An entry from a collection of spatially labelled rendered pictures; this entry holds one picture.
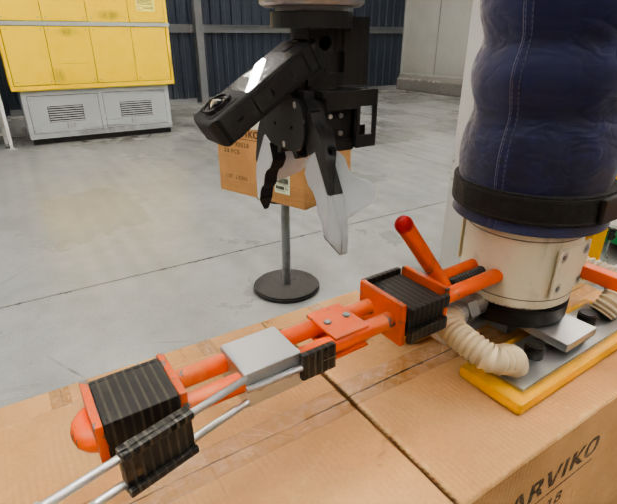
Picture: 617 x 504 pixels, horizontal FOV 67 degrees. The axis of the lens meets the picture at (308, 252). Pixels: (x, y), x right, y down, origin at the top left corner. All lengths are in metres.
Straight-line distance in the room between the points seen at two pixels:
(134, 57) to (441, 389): 7.40
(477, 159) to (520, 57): 0.14
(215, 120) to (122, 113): 7.48
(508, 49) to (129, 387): 0.58
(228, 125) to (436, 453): 0.45
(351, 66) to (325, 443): 0.43
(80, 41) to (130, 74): 0.74
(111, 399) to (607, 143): 0.63
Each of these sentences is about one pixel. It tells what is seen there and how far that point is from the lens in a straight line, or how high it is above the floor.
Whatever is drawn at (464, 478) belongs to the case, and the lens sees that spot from 0.61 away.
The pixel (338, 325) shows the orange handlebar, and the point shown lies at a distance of 0.56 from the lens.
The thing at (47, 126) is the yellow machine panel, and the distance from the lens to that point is 7.76.
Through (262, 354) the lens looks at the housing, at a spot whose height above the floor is 1.09.
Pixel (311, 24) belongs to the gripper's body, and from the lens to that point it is 0.42.
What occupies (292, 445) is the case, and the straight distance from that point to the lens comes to 0.62.
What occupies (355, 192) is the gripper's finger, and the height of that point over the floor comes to 1.27.
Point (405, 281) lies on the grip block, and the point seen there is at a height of 1.09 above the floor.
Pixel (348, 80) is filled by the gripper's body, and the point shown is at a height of 1.36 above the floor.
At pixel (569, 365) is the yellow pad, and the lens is 0.79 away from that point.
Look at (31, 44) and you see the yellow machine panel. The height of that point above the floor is 1.30.
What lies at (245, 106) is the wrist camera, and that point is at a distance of 0.40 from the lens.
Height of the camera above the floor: 1.40
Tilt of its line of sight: 25 degrees down
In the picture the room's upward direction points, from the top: straight up
